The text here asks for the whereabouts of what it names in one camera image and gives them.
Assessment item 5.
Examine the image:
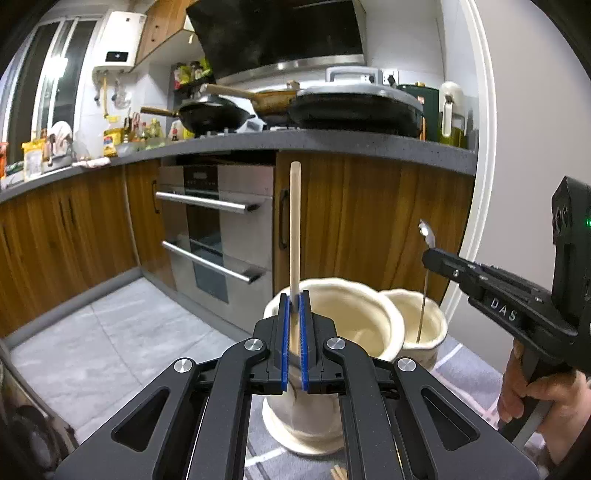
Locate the spice rack with packets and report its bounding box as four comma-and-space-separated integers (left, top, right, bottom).
172, 60, 214, 100

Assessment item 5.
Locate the group of condiment bottles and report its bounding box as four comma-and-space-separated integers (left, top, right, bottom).
119, 112, 167, 149

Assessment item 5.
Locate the black wok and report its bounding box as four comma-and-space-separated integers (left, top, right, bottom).
140, 95, 256, 136

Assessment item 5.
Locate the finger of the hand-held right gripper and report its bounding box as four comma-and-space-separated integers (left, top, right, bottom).
422, 248, 579, 343

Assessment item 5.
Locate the metal spoon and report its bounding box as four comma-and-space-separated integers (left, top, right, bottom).
417, 220, 437, 343

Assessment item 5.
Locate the light wooden utensil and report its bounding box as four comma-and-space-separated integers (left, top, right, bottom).
289, 161, 304, 366

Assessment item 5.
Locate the brown frying pan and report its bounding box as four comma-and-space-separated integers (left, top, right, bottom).
200, 82, 299, 116

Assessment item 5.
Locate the grey electric griddle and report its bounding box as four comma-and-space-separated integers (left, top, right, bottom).
288, 66, 426, 137

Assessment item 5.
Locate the large cream ceramic pot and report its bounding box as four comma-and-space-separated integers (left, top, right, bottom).
263, 277, 407, 455

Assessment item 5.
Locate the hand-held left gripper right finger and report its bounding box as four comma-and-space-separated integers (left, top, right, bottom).
299, 290, 541, 480

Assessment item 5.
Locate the built-in steel oven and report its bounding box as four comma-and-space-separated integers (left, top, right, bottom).
154, 154, 276, 331

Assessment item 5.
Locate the window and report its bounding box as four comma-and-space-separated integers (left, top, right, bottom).
4, 16, 103, 153

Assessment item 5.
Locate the black range hood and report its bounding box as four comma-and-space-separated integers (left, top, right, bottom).
185, 0, 368, 82

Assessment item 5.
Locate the small cream ceramic pot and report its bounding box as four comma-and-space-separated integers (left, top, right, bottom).
379, 288, 448, 374

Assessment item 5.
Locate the person's right hand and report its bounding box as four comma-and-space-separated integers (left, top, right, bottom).
498, 346, 591, 468

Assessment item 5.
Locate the wooden base cabinet row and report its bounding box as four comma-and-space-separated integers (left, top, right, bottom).
0, 159, 177, 339

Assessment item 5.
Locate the yellow snack bag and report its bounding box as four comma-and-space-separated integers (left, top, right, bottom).
21, 140, 48, 180

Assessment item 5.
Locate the grey countertop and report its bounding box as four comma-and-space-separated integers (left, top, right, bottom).
0, 127, 479, 203

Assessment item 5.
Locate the white kettle with rag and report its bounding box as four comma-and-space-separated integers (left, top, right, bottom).
45, 121, 75, 168

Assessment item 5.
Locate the wooden wall cabinet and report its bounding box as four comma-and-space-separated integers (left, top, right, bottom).
136, 0, 197, 71

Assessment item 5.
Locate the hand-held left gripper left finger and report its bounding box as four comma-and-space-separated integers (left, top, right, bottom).
55, 290, 291, 480

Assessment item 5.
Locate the gas stove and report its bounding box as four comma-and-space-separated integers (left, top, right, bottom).
194, 121, 298, 138

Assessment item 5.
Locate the white water heater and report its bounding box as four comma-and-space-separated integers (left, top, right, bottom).
92, 11, 147, 75

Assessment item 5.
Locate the dark green appliance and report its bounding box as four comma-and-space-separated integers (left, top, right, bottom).
397, 83, 440, 142

